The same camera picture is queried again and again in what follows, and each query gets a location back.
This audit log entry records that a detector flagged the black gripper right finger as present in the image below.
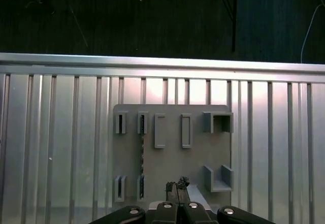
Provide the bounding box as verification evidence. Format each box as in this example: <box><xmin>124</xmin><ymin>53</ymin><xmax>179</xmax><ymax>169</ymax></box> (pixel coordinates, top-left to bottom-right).
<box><xmin>178</xmin><ymin>175</ymin><xmax>277</xmax><ymax>224</ymax></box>

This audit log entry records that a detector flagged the white floor cable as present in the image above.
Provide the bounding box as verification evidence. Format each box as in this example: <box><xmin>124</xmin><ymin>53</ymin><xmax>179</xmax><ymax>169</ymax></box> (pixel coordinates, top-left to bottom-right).
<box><xmin>300</xmin><ymin>2</ymin><xmax>325</xmax><ymax>63</ymax></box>

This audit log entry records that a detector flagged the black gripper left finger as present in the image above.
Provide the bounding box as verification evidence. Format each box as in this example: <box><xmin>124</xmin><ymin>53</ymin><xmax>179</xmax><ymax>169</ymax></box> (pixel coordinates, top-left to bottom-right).
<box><xmin>88</xmin><ymin>181</ymin><xmax>180</xmax><ymax>224</ymax></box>

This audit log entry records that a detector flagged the grey parts rack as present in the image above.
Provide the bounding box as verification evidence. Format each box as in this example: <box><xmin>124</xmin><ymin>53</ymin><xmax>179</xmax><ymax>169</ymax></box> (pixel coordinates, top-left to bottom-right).
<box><xmin>112</xmin><ymin>104</ymin><xmax>234</xmax><ymax>209</ymax></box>

